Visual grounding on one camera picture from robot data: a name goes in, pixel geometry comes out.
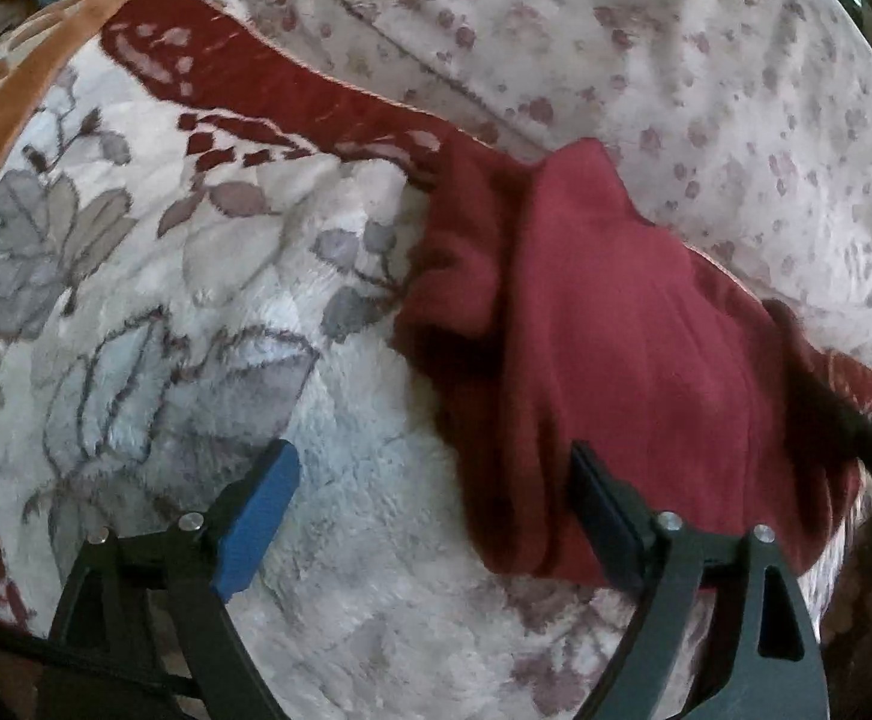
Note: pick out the floral plush blanket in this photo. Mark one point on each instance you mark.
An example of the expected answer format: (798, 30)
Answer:
(181, 255)

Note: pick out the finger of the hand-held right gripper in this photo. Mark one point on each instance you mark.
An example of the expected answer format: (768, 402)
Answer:
(844, 409)

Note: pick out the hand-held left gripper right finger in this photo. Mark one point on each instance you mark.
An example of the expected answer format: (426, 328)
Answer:
(607, 506)

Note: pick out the floral bed sheet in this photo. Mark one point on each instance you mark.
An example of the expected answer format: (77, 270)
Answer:
(631, 30)

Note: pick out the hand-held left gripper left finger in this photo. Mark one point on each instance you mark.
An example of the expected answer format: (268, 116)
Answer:
(257, 523)

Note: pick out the maroon fleece garment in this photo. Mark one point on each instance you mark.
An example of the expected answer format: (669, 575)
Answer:
(631, 315)

